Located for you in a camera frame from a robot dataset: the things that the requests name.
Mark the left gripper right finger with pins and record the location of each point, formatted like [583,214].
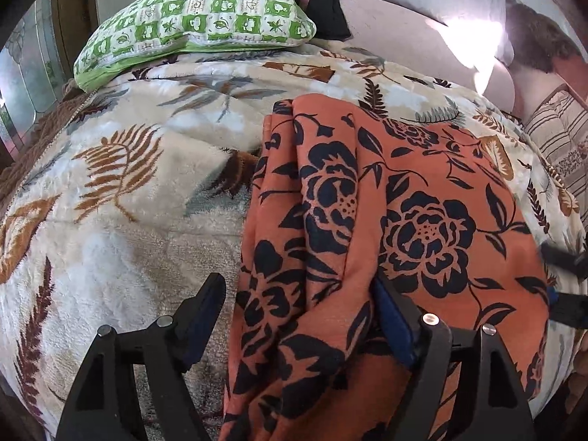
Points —
[489,400]

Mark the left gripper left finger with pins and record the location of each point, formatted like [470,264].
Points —
[104,404]

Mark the orange black floral shirt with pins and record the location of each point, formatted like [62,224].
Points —
[338,196]

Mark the person's right hand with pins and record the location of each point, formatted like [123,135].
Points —
[577,383]

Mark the striped floral cushion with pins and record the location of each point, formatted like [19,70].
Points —
[559,129]

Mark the leaf pattern fleece blanket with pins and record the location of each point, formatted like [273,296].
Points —
[146,188]

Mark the pink beige sofa backrest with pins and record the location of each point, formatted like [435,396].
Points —
[533,87]

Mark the dark furry cushion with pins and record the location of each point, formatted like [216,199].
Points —
[536,39]

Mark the pink sofa cushion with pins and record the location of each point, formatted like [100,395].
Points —
[407,38]

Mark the stained glass wooden door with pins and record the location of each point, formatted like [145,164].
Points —
[40,40]

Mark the green white checkered pillow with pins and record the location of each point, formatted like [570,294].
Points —
[147,30]

